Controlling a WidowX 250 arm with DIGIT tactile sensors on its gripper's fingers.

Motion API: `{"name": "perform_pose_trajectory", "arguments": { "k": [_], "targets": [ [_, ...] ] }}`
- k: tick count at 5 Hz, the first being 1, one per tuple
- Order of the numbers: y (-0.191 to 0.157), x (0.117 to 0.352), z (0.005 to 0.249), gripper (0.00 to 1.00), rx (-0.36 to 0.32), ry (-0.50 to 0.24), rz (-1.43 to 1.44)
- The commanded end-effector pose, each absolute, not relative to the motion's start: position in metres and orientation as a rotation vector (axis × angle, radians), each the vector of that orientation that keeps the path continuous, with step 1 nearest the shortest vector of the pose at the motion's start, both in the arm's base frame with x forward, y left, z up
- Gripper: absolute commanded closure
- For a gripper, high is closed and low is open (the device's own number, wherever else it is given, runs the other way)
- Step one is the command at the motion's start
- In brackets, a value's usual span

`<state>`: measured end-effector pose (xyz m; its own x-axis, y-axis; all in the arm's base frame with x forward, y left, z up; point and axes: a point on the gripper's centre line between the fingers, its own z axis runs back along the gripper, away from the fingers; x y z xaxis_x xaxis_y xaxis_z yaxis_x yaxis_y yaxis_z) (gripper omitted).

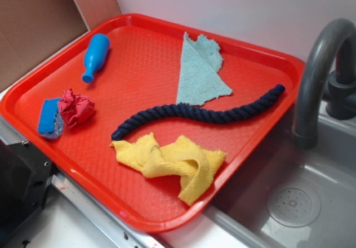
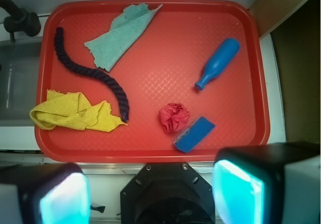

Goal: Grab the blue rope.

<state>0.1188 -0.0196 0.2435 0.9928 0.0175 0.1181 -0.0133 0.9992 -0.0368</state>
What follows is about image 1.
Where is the blue scrub sponge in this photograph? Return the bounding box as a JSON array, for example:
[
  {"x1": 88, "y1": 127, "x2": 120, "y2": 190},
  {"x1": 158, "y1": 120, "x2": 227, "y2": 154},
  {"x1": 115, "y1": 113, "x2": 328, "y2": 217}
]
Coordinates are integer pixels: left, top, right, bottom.
[{"x1": 38, "y1": 98, "x2": 64, "y2": 140}]

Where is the grey plastic sink basin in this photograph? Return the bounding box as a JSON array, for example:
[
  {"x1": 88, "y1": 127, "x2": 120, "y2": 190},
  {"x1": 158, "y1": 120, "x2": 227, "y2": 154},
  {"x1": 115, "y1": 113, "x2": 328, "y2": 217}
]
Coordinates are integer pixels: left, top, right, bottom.
[{"x1": 205, "y1": 112, "x2": 355, "y2": 247}]

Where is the red plastic tray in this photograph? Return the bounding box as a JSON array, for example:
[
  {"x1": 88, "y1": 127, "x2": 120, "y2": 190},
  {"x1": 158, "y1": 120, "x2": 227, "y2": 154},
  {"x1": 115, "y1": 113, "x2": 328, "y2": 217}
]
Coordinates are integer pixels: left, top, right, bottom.
[{"x1": 1, "y1": 14, "x2": 304, "y2": 233}]

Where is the aluminium frame rail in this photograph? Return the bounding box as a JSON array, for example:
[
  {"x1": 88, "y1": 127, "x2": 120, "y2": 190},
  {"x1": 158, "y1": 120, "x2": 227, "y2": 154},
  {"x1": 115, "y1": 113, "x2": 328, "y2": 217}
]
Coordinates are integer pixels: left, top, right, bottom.
[{"x1": 1, "y1": 119, "x2": 168, "y2": 247}]

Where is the round sink drain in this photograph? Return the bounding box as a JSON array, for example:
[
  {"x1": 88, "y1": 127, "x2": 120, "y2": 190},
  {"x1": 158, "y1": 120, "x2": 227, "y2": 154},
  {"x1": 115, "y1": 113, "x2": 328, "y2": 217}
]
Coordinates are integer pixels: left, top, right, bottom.
[{"x1": 266, "y1": 185, "x2": 322, "y2": 228}]

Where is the light blue terry cloth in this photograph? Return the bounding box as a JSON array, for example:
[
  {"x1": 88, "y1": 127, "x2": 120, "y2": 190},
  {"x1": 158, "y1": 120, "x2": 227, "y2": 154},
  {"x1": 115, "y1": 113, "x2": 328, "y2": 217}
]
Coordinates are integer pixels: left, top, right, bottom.
[{"x1": 176, "y1": 32, "x2": 233, "y2": 106}]

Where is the crumpled red cloth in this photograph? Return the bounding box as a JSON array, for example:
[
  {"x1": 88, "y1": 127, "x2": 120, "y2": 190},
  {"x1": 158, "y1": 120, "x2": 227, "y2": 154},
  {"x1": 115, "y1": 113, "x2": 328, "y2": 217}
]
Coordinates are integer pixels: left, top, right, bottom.
[{"x1": 57, "y1": 88, "x2": 95, "y2": 128}]

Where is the grey toy faucet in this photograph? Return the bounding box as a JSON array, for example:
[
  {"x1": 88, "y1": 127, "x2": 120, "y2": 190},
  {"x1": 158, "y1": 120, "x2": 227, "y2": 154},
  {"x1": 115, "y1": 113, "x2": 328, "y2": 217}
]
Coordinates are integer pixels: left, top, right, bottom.
[{"x1": 292, "y1": 18, "x2": 355, "y2": 149}]

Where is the blue plastic toy bottle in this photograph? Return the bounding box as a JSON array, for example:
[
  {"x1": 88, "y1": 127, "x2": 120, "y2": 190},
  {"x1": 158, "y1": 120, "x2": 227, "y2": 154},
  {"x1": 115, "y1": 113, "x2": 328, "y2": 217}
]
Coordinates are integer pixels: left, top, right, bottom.
[{"x1": 82, "y1": 34, "x2": 110, "y2": 83}]

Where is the brown cardboard panel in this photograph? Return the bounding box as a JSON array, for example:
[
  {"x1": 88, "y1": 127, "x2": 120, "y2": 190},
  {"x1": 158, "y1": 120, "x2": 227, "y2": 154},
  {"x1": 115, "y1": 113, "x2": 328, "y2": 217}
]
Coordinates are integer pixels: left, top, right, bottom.
[{"x1": 1, "y1": 0, "x2": 121, "y2": 91}]

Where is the yellow terry cloth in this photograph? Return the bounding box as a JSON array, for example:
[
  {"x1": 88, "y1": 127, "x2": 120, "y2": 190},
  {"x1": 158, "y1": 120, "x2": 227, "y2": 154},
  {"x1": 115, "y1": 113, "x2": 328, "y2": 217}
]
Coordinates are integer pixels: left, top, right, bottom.
[{"x1": 110, "y1": 133, "x2": 228, "y2": 206}]

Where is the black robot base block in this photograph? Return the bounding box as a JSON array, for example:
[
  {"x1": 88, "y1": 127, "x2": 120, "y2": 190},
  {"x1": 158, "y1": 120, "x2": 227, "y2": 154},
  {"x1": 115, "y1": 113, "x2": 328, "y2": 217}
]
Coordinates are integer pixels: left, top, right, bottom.
[{"x1": 1, "y1": 141, "x2": 53, "y2": 242}]

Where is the dark blue twisted rope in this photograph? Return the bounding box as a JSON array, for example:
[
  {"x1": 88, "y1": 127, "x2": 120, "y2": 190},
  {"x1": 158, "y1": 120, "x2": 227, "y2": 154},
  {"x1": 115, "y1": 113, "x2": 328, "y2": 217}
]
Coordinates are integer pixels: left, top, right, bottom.
[{"x1": 111, "y1": 83, "x2": 286, "y2": 142}]

